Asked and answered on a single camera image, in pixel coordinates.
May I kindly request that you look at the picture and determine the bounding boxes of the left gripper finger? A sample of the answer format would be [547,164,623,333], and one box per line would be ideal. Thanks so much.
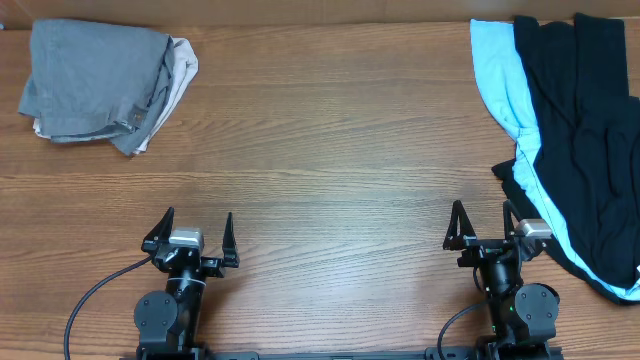
[222,212,238,260]
[142,207,174,246]

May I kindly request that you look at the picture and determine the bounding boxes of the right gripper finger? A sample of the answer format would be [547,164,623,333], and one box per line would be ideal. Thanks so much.
[443,200,476,249]
[502,200,522,238]

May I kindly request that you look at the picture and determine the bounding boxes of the black t-shirt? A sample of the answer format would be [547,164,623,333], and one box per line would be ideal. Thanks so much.
[514,13,639,289]

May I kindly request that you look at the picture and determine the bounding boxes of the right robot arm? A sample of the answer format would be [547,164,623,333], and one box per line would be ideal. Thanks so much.
[436,200,563,360]

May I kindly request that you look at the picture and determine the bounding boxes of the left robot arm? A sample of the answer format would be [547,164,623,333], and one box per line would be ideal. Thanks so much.
[134,208,240,360]

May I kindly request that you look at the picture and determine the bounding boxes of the light blue t-shirt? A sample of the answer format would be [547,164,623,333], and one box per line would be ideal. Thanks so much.
[470,19,639,301]

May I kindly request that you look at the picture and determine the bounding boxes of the folded grey shorts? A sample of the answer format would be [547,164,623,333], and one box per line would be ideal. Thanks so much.
[18,19,175,156]

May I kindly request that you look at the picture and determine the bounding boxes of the folded beige garment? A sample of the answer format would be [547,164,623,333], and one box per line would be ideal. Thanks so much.
[19,36,199,156]

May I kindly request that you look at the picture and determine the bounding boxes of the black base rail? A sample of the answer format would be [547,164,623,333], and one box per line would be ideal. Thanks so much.
[119,345,565,360]

